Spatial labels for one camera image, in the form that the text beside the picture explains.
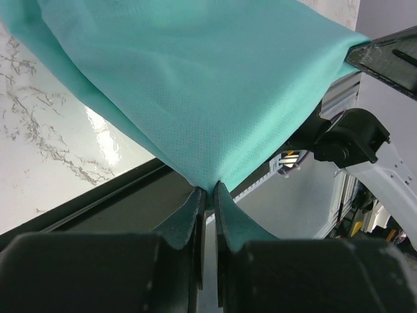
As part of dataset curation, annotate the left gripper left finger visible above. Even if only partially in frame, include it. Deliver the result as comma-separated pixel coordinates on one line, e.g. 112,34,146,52
1,188,207,312

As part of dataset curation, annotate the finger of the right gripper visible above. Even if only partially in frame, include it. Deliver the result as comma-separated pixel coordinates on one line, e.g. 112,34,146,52
345,26,416,100

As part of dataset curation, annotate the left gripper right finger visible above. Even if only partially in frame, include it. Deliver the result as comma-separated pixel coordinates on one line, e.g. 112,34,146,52
213,182,416,312

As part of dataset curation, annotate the teal t shirt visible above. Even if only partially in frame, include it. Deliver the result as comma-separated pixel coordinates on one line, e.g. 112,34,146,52
1,1,367,191

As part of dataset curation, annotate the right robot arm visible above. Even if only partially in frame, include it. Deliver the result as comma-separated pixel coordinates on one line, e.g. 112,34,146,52
313,27,416,246

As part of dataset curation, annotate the white slotted cable duct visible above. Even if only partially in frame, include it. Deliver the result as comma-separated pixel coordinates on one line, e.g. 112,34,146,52
205,153,304,222

